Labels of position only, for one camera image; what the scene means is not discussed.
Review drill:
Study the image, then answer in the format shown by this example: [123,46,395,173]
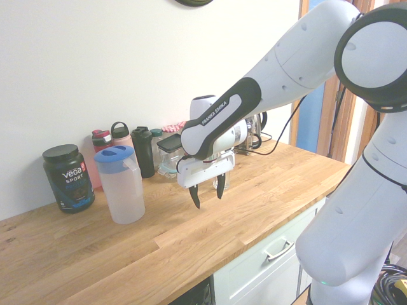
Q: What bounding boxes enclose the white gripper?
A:
[177,151,237,210]

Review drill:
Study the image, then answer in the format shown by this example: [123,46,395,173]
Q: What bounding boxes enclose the translucent pitcher with blue lid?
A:
[93,146,146,225]

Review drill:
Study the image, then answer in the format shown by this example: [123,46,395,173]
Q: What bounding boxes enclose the pink water bottle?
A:
[110,121,131,149]

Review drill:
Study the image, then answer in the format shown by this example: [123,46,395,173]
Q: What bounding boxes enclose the red water bottle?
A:
[85,129,113,192]

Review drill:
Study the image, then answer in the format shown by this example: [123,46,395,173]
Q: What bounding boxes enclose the clear drinking glass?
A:
[212,173,231,191]

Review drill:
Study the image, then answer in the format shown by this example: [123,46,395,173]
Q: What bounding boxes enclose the clear container with black lid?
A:
[156,133,184,172]

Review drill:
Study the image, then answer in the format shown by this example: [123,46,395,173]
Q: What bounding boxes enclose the glass French press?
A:
[235,118,262,156]

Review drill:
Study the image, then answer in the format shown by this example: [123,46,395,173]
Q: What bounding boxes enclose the jar with red checkered lid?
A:
[161,121,189,137]

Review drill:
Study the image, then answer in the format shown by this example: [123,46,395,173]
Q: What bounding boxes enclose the clear jar with green lid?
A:
[149,128,164,172]

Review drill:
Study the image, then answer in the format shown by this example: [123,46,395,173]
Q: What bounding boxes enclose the black shaker bottle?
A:
[130,126,156,179]

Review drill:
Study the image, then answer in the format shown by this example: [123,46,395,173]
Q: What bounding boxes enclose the steel electric kettle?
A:
[248,111,269,141]

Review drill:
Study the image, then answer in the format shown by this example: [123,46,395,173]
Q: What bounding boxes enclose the pale cabinet drawer front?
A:
[212,196,329,305]

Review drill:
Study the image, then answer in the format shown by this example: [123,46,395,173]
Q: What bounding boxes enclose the black dishwasher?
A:
[179,275,215,305]

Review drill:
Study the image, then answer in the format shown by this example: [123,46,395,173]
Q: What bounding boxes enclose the black Vega protein tub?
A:
[42,144,96,214]

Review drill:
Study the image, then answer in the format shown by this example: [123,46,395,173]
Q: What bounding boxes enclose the metal drawer handle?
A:
[263,240,295,262]

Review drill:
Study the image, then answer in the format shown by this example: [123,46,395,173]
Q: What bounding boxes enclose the wooden door frame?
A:
[288,0,376,166]

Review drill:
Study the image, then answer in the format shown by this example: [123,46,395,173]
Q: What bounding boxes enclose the black round wall clock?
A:
[173,0,214,8]

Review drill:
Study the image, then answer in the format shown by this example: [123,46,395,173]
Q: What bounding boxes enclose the coiled black floor cables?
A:
[372,262,407,305]

